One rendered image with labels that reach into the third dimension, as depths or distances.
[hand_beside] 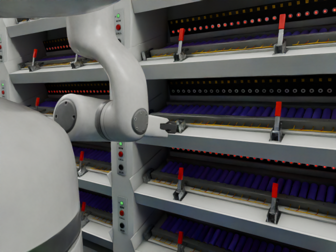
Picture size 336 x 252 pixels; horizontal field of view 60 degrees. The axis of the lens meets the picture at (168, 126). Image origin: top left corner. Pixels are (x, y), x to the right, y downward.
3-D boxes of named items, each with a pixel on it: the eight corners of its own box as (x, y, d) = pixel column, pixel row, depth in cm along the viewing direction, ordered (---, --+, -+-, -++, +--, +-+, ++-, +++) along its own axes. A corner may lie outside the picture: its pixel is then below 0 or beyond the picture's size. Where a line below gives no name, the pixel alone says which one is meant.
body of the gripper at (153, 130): (105, 137, 66) (136, 139, 76) (140, 142, 61) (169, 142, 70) (108, 105, 66) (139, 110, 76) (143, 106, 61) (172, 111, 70)
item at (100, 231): (116, 252, 102) (105, 222, 96) (20, 212, 135) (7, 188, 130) (149, 213, 117) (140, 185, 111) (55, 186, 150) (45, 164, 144)
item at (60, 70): (112, 80, 95) (100, 37, 90) (12, 83, 128) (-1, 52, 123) (147, 62, 110) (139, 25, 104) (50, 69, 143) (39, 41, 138)
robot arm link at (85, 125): (136, 102, 59) (104, 102, 64) (86, 91, 48) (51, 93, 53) (134, 143, 59) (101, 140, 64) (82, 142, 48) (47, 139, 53)
